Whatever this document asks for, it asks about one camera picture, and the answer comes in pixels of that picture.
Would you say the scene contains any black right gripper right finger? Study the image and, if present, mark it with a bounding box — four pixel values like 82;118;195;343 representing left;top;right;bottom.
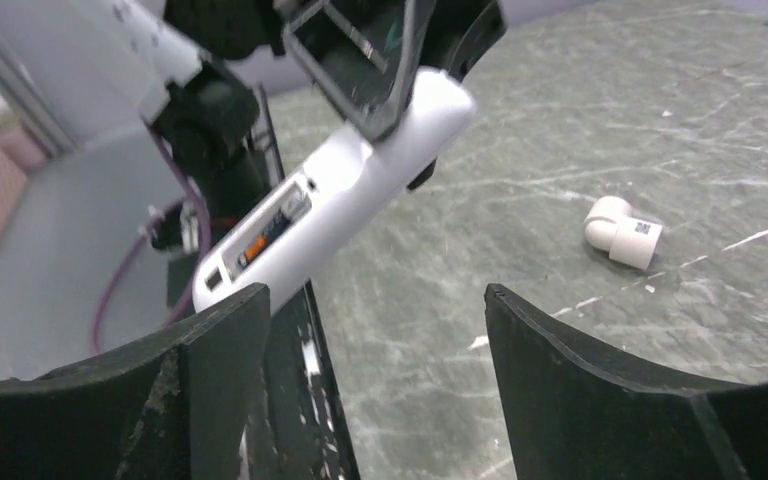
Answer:
484;283;768;480

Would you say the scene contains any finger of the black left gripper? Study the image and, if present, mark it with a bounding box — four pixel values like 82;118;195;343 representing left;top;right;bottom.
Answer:
282;0;435;142
407;0;509;193

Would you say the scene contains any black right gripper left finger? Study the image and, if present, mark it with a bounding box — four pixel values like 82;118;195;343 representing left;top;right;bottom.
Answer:
0;284;271;479

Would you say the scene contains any white remote control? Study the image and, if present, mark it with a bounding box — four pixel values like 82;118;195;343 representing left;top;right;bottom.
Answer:
192;75;476;312

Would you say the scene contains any black AAA battery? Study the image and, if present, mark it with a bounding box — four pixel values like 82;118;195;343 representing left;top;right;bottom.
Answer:
234;210;303;270

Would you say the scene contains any white plastic pipe elbow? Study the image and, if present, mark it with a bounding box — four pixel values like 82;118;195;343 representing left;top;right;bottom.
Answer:
583;196;664;270

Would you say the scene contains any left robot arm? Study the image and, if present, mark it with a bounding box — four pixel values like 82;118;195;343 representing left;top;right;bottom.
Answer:
37;1;507;217

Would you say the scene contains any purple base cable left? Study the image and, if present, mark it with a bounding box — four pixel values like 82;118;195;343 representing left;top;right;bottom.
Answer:
87;125;214;357

